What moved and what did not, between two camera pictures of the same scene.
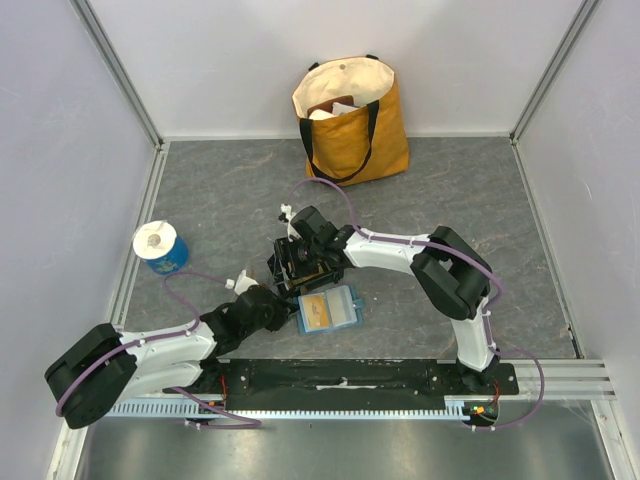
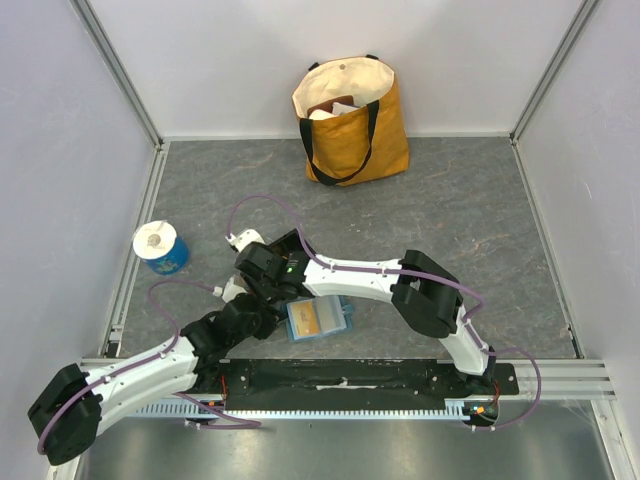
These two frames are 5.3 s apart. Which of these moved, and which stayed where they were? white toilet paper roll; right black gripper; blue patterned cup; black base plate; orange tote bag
Moved: right black gripper
Stayed: white toilet paper roll; blue patterned cup; black base plate; orange tote bag
